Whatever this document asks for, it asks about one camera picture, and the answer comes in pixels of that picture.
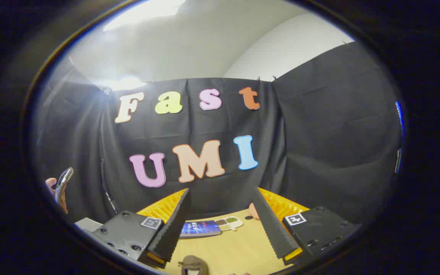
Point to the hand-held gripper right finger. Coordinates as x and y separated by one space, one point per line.
271 225

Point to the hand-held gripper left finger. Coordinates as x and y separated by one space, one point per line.
174 225

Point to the brown fuzzy shoe with bow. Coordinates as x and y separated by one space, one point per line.
193 266

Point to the grey storage box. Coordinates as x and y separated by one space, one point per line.
87 223

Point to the peach round object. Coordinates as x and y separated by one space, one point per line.
254 212

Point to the blue book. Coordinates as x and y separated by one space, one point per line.
201 228

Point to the white tray with brown and green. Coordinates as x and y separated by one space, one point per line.
229 222

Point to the black backdrop cloth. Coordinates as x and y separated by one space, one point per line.
319 145

